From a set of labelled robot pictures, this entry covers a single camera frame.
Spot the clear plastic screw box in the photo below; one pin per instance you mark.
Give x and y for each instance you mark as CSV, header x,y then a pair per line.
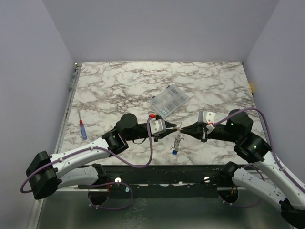
x,y
170,99

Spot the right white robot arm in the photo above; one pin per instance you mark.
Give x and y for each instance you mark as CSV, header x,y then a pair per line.
x,y
287,191

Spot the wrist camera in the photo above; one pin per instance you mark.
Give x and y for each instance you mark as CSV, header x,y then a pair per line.
x,y
206,117
157,126

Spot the red blue screwdriver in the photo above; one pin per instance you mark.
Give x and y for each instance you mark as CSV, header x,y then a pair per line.
x,y
82,128

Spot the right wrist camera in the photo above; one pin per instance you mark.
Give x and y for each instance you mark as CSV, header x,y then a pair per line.
x,y
206,117

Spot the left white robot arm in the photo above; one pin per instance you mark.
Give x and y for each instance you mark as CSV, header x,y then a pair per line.
x,y
48,173

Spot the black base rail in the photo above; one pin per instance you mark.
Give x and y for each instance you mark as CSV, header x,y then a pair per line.
x,y
186,181

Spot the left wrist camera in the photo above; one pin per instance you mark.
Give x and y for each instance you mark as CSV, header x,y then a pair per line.
x,y
157,126

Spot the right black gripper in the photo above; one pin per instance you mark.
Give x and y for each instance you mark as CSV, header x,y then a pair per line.
x,y
203,131

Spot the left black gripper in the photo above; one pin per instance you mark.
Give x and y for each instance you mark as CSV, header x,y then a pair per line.
x,y
162,135

